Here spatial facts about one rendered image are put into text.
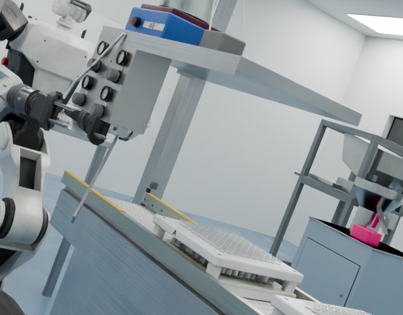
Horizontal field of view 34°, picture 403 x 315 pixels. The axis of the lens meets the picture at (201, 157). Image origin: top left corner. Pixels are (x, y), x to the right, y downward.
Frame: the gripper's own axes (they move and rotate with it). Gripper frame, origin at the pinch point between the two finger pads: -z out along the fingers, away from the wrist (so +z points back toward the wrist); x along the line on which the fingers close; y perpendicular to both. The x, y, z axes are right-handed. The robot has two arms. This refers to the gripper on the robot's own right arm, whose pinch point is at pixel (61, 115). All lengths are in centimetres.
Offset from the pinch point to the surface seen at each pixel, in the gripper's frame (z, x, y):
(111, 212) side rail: -45, 14, 34
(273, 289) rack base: -87, 13, 36
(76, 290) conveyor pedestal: -39, 37, 25
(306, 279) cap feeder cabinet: -45, 62, -269
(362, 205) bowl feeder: -59, 3, -288
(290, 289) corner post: -90, 12, 33
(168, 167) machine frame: -34.6, 3.0, -11.1
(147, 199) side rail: -35.3, 13.5, -3.7
